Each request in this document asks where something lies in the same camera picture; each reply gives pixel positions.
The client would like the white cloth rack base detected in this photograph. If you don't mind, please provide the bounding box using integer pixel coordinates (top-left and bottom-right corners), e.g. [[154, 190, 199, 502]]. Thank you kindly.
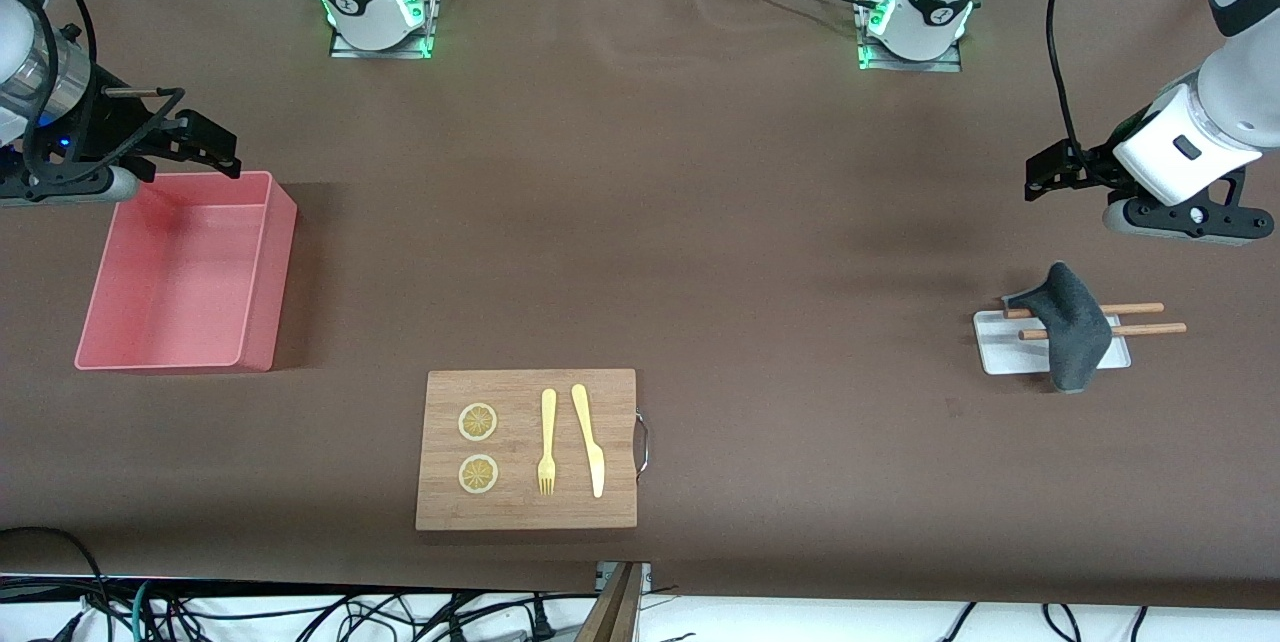
[[973, 309, 1132, 376]]

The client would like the pink plastic bin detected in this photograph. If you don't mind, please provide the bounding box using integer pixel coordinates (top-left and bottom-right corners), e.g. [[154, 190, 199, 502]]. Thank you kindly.
[[74, 170, 299, 373]]

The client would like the yellow plastic fork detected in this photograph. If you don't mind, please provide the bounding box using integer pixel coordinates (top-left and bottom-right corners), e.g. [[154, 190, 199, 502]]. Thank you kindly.
[[537, 388, 558, 496]]

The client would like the wooden cutting board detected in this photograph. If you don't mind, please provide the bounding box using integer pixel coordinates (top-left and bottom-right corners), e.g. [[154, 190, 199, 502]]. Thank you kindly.
[[415, 368, 638, 531]]

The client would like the yellow plastic knife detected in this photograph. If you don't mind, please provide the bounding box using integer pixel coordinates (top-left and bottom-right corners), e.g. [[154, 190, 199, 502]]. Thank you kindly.
[[571, 383, 606, 499]]

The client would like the wooden plank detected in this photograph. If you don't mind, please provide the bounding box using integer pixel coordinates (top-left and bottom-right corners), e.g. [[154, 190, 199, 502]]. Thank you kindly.
[[575, 562, 644, 642]]

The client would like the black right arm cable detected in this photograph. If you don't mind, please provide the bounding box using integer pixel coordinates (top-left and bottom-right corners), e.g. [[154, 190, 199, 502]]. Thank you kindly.
[[18, 0, 101, 198]]

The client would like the thick black floor cable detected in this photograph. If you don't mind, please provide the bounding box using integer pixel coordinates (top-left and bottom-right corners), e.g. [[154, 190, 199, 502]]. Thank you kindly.
[[0, 526, 113, 623]]

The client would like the small metal bracket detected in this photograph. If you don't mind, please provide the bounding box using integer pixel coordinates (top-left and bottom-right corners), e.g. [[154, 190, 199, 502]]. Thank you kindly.
[[595, 562, 653, 595]]

